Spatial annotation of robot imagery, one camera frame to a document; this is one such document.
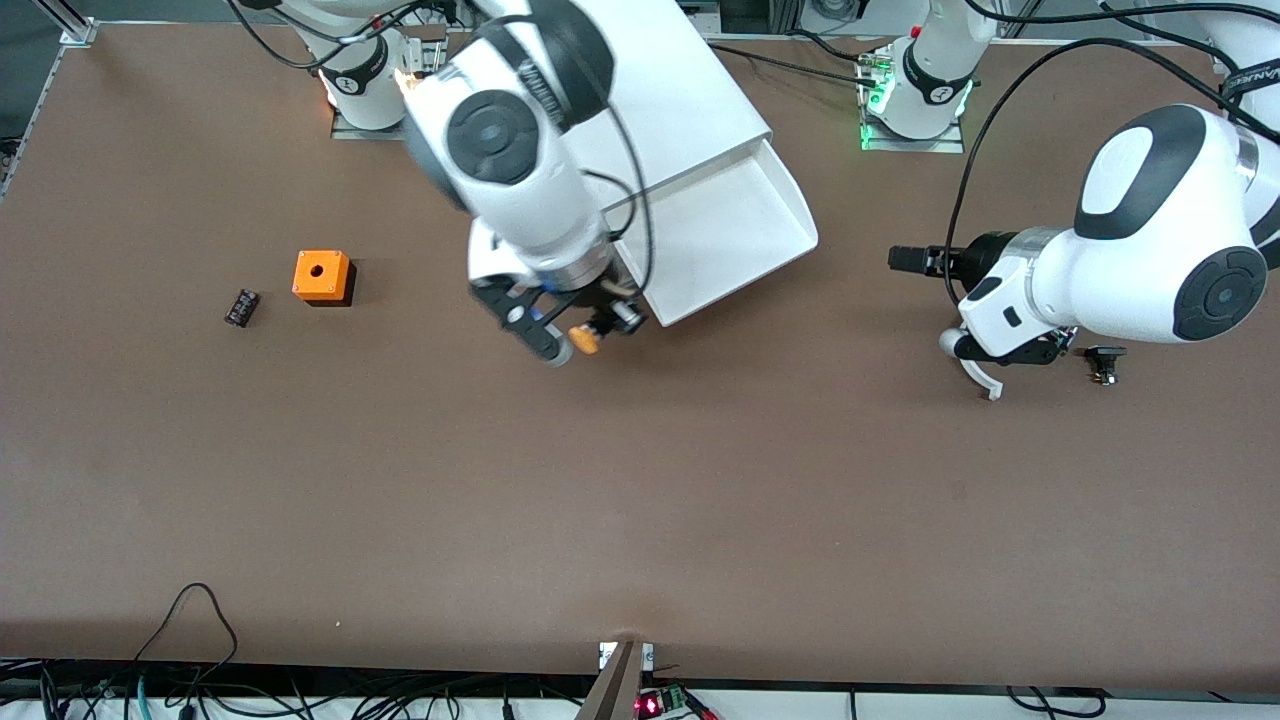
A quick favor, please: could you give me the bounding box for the brown wedge mount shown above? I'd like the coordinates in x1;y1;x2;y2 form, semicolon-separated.
575;640;647;720

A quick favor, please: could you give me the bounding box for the circuit board with red light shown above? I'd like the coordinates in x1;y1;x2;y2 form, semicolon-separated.
635;683;717;720

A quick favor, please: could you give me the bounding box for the white curved plastic arc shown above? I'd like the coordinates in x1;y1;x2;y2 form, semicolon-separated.
960;355;1004;402

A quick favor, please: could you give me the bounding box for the aluminium frame profile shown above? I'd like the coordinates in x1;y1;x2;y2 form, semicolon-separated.
0;0;101;201

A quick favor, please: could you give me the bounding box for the black table cable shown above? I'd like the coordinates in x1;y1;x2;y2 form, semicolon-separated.
705;30;893;93

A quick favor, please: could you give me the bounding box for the black right camera bracket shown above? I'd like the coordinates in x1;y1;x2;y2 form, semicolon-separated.
470;278;571;363

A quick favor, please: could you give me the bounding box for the black left camera bracket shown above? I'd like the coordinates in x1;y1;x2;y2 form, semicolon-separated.
955;328;1079;367

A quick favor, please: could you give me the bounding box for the white plastic drawer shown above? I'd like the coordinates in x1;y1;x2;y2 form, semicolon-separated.
607;140;819;328

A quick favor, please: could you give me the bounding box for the white drawer cabinet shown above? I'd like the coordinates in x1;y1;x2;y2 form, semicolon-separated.
580;0;773;216

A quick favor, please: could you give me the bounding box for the black coiled cable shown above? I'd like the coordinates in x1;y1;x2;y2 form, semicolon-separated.
1005;685;1111;719

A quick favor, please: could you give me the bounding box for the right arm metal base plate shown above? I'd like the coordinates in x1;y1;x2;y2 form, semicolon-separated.
330;25;446;141

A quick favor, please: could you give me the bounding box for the thin black looped cable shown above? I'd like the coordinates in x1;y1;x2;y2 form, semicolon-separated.
130;583;241;693

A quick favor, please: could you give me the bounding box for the black camera bracket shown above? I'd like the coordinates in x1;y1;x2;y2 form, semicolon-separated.
470;278;571;363
955;328;1079;367

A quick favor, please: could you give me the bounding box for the black cable bundle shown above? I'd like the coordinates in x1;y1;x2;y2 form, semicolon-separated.
0;658;601;720

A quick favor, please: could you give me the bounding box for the orange box with hole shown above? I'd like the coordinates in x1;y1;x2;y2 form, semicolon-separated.
292;250;356;308

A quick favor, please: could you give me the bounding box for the orange push button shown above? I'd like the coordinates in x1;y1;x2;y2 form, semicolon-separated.
567;300;644;357

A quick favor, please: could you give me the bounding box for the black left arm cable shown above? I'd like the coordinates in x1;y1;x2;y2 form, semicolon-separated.
945;0;1280;311

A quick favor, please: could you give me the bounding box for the small black switch part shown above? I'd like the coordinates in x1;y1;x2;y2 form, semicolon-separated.
1085;345;1129;387

